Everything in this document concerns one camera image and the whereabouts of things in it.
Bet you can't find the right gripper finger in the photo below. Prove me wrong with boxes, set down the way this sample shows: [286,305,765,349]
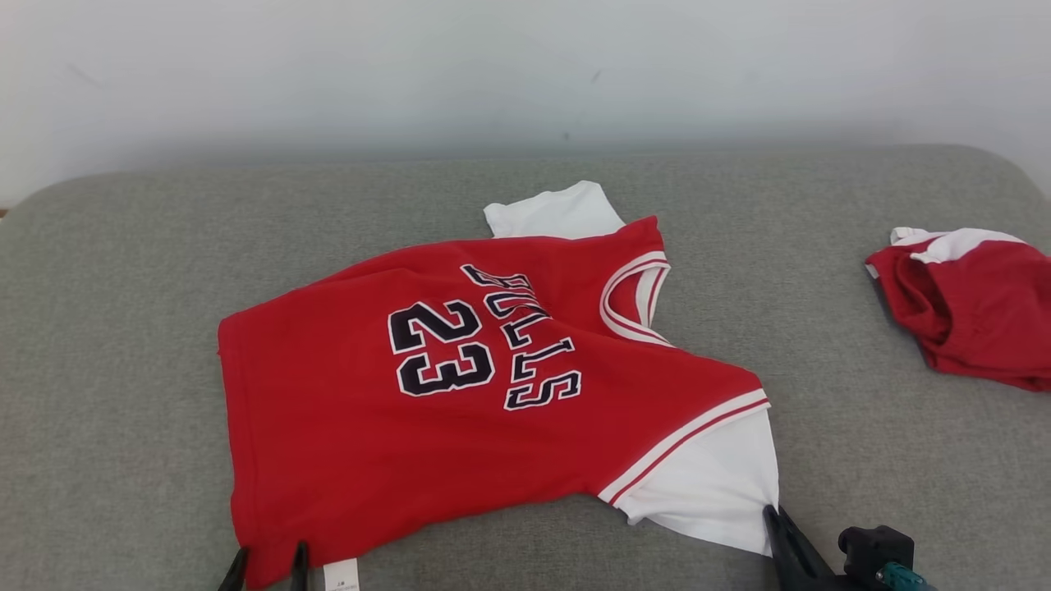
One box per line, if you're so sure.
[778,506,847,591]
[762,504,802,591]

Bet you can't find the red white basketball jersey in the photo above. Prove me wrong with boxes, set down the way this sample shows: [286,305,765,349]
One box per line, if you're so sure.
[217,181,781,591]

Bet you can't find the red white shorts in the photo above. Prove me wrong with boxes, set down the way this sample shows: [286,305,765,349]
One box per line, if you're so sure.
[865,227,1051,393]

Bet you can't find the grey fabric sofa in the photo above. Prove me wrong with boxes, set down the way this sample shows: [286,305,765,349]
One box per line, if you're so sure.
[0,144,1051,591]

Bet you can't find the teal right camera connector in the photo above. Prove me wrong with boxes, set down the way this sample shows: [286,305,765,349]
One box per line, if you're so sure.
[874,561,934,591]

